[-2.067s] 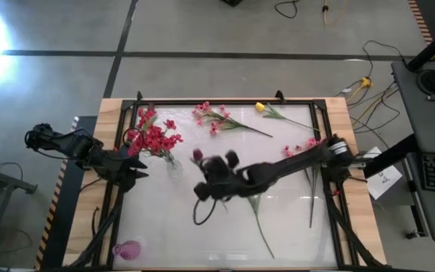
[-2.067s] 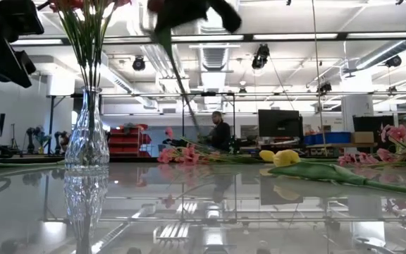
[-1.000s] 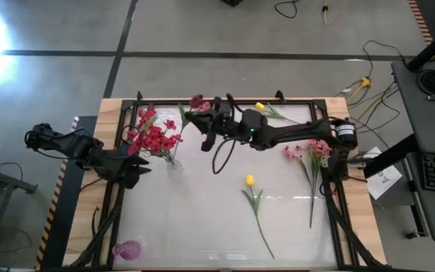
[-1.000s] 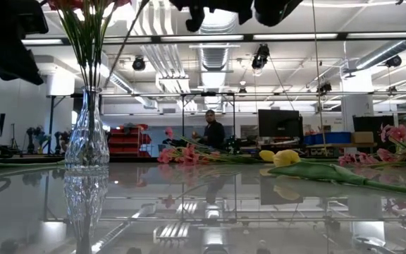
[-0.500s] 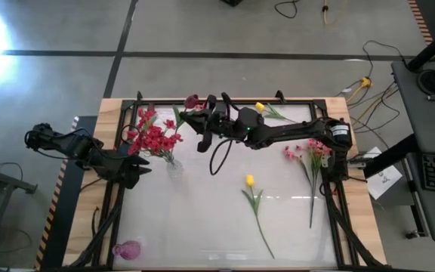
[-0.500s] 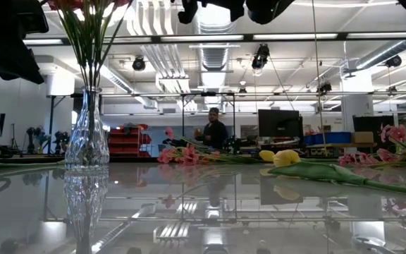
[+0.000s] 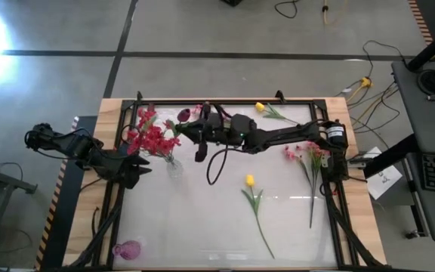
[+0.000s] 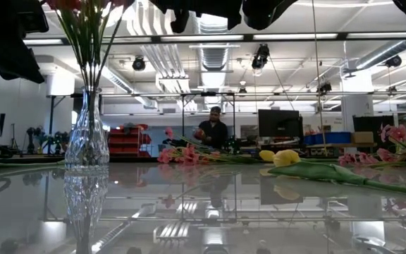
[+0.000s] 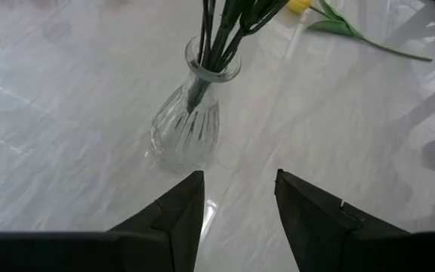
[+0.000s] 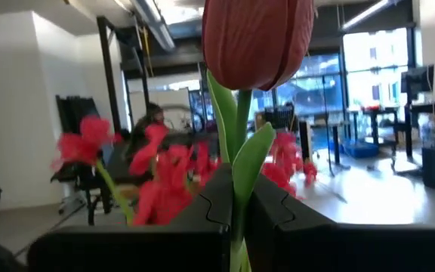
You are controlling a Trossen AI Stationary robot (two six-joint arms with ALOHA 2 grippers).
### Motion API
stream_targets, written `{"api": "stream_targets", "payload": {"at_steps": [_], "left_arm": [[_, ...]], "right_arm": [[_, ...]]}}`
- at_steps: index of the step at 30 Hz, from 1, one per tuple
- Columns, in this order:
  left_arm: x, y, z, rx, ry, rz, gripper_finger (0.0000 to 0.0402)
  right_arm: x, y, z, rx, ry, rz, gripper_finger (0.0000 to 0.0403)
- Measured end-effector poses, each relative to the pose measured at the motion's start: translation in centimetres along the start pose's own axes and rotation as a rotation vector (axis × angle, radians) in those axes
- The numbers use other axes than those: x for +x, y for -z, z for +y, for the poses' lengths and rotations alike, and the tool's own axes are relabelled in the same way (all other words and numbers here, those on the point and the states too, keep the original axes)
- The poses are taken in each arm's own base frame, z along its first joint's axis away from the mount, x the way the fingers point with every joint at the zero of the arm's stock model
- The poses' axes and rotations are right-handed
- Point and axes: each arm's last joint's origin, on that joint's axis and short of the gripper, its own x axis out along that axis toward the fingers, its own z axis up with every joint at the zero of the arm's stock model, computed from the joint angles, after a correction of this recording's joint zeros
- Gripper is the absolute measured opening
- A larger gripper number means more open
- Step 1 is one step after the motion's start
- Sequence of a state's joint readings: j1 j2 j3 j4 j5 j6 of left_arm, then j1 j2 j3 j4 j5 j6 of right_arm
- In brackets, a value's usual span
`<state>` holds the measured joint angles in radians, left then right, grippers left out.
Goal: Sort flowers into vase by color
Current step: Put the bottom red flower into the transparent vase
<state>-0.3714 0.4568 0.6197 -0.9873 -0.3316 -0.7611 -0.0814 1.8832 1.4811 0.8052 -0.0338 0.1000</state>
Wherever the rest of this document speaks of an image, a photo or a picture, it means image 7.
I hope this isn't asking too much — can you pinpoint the thin yellow floor cable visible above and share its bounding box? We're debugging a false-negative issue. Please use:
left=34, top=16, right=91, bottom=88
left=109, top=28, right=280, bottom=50
left=321, top=0, right=349, bottom=26

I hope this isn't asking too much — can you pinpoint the yellow artificial tulip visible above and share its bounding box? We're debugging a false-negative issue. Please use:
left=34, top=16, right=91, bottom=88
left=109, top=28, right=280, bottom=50
left=241, top=174, right=276, bottom=261
left=254, top=101, right=301, bottom=125

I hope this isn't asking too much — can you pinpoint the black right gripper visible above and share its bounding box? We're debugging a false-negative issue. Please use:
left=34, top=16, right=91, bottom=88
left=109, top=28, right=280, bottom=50
left=174, top=101, right=237, bottom=147

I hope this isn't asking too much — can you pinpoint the pink glass vase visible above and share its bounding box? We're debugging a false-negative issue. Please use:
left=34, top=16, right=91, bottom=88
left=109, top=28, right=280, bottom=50
left=111, top=240, right=142, bottom=261

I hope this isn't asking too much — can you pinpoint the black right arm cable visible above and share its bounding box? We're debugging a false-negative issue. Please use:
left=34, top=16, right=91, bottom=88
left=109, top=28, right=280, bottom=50
left=205, top=145, right=241, bottom=186

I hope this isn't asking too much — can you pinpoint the black floor cable loop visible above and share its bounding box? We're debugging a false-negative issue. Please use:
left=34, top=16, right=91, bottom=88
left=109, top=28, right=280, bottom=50
left=273, top=0, right=300, bottom=20

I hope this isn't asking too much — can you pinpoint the white paper sheet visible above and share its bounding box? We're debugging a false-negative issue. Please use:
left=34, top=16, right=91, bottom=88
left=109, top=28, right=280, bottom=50
left=366, top=150, right=403, bottom=200

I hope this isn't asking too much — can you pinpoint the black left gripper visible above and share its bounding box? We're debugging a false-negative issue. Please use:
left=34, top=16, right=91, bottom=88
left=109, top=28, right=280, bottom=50
left=96, top=150, right=153, bottom=190

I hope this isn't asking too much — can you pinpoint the black diagonal pole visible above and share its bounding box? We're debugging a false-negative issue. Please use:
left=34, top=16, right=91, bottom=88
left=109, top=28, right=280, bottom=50
left=406, top=18, right=435, bottom=73

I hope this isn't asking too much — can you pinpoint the dark red artificial tulip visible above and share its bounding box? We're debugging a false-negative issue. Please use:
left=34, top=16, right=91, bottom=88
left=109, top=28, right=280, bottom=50
left=164, top=107, right=193, bottom=138

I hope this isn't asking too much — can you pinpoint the clear glass vase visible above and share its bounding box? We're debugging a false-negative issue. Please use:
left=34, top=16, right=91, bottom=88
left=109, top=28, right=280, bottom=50
left=165, top=156, right=184, bottom=179

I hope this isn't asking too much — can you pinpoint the round black coil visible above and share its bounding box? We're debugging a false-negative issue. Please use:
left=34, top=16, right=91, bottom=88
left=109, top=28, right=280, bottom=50
left=416, top=67, right=435, bottom=97

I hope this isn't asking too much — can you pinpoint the black metal table frame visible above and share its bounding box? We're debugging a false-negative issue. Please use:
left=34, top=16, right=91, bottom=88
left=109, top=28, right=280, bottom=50
left=66, top=97, right=388, bottom=271

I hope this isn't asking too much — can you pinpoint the black floor cable bundle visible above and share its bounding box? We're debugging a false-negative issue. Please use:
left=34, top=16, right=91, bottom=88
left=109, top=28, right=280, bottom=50
left=349, top=85, right=402, bottom=150

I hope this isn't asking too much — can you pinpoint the grey desk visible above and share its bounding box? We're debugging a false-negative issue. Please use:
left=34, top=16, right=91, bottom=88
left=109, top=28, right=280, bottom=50
left=390, top=60, right=435, bottom=245

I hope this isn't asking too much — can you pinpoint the thin black floor cable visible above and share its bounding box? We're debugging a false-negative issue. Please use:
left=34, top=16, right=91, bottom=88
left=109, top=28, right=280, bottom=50
left=334, top=39, right=407, bottom=97

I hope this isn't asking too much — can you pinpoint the yellow extension cord plug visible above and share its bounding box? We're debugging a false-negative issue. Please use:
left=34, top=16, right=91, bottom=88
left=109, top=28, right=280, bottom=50
left=345, top=76, right=373, bottom=103

